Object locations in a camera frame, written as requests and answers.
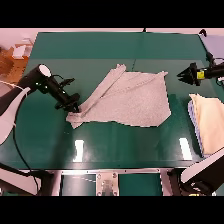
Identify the lavender garment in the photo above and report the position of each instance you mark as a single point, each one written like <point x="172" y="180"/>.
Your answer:
<point x="195" y="125"/>

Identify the silver frame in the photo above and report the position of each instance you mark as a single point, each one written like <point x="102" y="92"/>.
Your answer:
<point x="108" y="185"/>

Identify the grey shirt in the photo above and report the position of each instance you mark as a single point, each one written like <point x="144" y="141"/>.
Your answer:
<point x="133" y="100"/>

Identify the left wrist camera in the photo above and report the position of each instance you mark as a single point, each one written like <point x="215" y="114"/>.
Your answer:
<point x="65" y="82"/>

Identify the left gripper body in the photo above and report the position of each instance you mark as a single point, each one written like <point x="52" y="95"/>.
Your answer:
<point x="68" y="101"/>

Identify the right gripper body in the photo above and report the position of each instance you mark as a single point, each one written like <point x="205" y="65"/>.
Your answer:
<point x="192" y="74"/>

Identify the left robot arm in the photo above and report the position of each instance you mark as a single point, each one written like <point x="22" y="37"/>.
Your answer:
<point x="33" y="78"/>

